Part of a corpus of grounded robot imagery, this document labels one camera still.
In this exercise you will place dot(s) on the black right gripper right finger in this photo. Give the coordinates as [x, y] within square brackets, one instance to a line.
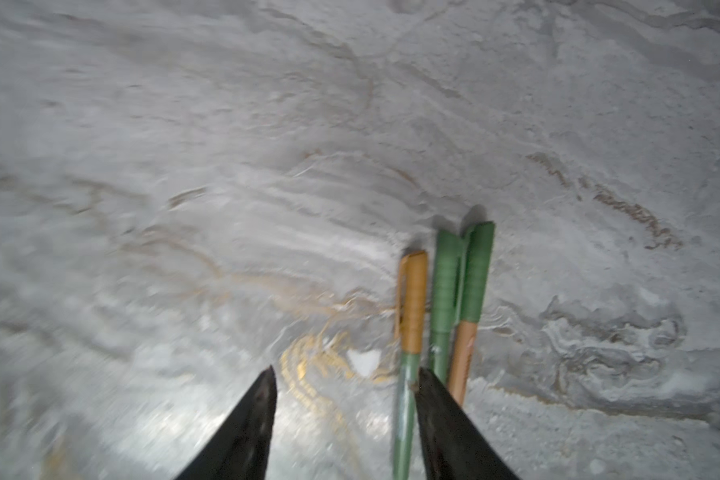
[452, 446]

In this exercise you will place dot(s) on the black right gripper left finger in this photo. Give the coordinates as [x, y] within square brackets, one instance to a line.
[240, 447]

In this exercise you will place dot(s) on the tan pen cap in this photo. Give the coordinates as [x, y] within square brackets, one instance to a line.
[410, 303]

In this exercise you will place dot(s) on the dark green pen cap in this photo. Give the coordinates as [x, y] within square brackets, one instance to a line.
[479, 239]

